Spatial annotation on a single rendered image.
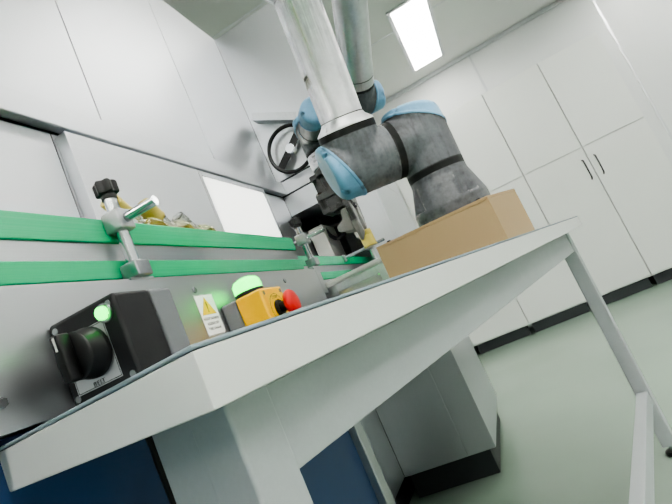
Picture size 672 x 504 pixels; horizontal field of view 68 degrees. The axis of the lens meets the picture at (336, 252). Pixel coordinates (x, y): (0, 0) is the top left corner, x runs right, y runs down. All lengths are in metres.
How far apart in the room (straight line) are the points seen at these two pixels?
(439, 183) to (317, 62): 0.31
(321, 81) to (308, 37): 0.08
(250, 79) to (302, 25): 1.36
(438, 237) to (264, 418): 0.64
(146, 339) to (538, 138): 4.51
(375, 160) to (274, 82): 1.38
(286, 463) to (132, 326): 0.20
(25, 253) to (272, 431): 0.33
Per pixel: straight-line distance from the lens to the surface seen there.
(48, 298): 0.54
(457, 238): 0.91
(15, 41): 1.32
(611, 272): 4.77
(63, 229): 0.62
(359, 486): 1.00
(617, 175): 4.83
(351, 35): 1.15
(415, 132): 0.97
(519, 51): 5.52
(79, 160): 1.16
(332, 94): 0.95
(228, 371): 0.28
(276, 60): 2.30
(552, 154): 4.79
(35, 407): 0.49
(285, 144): 2.17
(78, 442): 0.38
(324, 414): 0.39
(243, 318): 0.72
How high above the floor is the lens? 0.73
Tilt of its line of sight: 8 degrees up
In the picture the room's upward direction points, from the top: 24 degrees counter-clockwise
